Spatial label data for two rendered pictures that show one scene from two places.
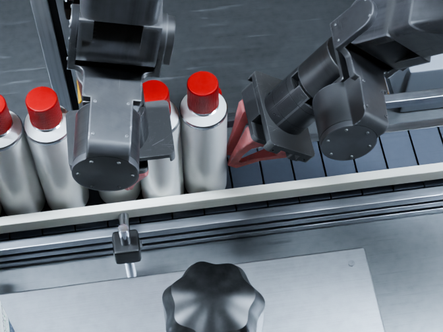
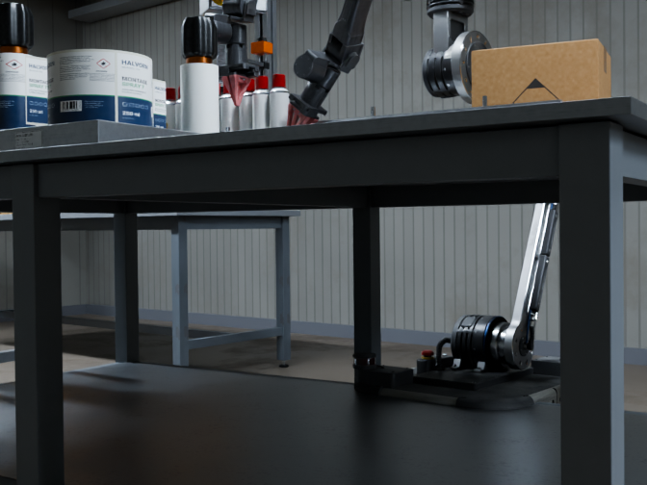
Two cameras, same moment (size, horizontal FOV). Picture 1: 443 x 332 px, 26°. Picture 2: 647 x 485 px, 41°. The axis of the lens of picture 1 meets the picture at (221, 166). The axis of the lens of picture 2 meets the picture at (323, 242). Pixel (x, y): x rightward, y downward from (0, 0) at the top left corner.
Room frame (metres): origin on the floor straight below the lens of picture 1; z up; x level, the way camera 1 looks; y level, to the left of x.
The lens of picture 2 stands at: (-1.04, -1.53, 0.69)
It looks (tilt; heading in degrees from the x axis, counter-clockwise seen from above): 1 degrees down; 41
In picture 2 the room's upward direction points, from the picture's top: 1 degrees counter-clockwise
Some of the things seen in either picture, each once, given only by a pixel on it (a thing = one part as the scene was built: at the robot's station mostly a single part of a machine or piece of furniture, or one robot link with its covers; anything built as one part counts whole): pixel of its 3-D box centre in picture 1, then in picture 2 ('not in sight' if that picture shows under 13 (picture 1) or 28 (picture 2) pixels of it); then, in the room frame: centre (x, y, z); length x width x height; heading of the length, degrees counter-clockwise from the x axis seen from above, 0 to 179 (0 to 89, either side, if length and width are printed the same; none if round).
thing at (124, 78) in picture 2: not in sight; (100, 96); (-0.02, -0.08, 0.95); 0.20 x 0.20 x 0.14
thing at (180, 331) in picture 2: not in sight; (100, 285); (1.75, 2.47, 0.39); 2.20 x 0.80 x 0.78; 91
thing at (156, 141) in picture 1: (117, 121); (236, 60); (0.52, 0.10, 1.12); 0.10 x 0.07 x 0.07; 98
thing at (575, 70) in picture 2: not in sight; (542, 107); (0.98, -0.52, 0.99); 0.30 x 0.24 x 0.27; 106
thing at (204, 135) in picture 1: (204, 137); (279, 114); (0.59, 0.02, 0.98); 0.05 x 0.05 x 0.20
